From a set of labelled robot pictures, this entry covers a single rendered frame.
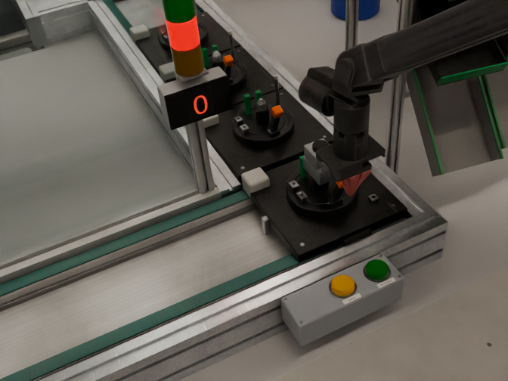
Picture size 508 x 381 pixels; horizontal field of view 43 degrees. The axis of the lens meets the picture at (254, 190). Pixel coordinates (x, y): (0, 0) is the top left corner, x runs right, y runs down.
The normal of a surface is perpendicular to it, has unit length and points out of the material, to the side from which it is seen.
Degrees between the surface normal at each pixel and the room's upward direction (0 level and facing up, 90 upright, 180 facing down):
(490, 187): 0
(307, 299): 0
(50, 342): 0
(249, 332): 90
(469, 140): 45
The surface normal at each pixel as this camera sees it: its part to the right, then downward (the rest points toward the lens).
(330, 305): -0.08, -0.74
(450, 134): 0.14, -0.08
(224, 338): 0.44, 0.58
